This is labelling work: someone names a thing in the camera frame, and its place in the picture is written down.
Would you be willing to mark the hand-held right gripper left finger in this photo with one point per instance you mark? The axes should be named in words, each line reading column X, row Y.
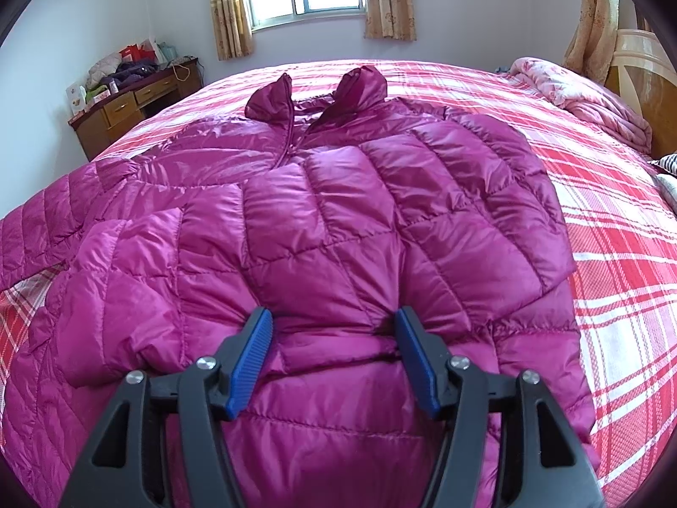
column 248, row 365

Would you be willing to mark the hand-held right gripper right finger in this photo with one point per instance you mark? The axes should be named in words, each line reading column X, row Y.
column 418, row 365

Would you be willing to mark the magenta quilted down jacket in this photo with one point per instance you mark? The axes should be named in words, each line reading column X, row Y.
column 328, row 211

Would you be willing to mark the dark clothes pile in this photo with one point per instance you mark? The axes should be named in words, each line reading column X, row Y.
column 135, row 74

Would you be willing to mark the bed with red plaid sheet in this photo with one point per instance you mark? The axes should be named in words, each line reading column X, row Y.
column 613, row 275

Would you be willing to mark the wooden desk with drawers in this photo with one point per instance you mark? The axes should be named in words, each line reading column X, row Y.
column 127, row 111

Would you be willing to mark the grey floral pillow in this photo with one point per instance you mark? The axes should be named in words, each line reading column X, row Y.
column 669, row 190

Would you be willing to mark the pink folded quilt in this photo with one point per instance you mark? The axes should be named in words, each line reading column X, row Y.
column 582, row 96

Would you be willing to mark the white cardboard box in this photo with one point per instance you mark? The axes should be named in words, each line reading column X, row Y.
column 75, row 99

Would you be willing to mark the striped pillow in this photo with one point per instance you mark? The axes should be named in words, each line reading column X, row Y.
column 669, row 164

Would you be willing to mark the pale teal bag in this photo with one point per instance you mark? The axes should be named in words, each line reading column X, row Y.
column 168, row 53

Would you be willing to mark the cream padded garment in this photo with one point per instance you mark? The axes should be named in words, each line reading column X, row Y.
column 104, row 69

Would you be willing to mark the red paper bag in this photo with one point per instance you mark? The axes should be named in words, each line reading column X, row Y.
column 136, row 53

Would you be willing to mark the cream and wood headboard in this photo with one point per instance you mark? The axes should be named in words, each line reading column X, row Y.
column 661, row 108

